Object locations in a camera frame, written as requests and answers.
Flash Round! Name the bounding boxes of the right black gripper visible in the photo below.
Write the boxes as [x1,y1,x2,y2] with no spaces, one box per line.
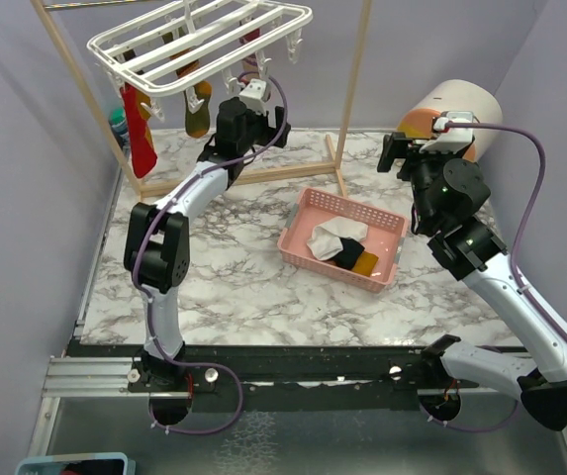
[377,132,463,230]

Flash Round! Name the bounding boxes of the white plastic clip hanger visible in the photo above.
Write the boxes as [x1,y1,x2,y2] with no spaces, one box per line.
[86,0,313,122]

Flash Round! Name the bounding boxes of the wooden clothes rack frame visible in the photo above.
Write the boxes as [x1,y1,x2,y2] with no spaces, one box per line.
[32,1,372,199]

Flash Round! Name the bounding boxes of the white round drawer cabinet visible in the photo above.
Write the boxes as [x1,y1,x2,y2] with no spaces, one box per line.
[397,79,503,162]

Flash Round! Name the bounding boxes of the pink plastic basket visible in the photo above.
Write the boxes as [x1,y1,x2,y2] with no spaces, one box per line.
[278,188,410,293]

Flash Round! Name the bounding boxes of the white sock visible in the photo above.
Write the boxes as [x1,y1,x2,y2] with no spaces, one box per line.
[307,217,368,261]

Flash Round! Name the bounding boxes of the black sock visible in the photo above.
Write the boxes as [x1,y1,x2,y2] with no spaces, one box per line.
[331,237,365,270]

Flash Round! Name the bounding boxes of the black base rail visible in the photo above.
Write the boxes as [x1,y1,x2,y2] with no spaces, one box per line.
[62,340,517,412]

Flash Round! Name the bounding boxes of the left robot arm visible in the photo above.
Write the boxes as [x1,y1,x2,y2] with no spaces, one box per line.
[124,97,291,391]

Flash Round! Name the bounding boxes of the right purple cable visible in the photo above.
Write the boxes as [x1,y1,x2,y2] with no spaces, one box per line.
[417,121,567,434]

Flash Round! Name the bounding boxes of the maroon beige purple-striped sock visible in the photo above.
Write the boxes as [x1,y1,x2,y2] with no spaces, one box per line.
[237,27,264,80]

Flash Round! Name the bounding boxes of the teal lidded jar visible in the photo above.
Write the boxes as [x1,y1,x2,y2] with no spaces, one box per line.
[108,108,129,148]

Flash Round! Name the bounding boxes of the mustard striped-cuff sock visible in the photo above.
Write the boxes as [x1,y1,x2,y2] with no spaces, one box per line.
[351,251,379,277]

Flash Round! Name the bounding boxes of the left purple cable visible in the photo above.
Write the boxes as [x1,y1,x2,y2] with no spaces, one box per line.
[132,71,289,436]

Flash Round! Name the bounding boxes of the red patterned sock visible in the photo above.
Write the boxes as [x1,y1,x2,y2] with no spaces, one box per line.
[121,83,157,179]

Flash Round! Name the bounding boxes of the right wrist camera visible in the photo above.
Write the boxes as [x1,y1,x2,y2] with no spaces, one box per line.
[419,111,475,154]

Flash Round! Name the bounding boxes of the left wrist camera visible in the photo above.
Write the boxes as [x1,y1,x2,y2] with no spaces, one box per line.
[238,78,271,104]

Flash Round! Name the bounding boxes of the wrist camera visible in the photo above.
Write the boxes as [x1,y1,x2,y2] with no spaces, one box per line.
[419,111,475,154]
[238,78,271,104]

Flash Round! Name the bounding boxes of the purple cable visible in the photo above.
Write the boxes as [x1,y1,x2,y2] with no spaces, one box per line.
[417,121,567,434]
[132,71,289,436]

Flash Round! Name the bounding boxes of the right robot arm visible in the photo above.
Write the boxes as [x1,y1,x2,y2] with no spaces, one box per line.
[377,133,567,431]

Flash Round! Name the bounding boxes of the olive striped sock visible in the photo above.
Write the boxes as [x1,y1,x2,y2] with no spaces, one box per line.
[162,32,213,139]

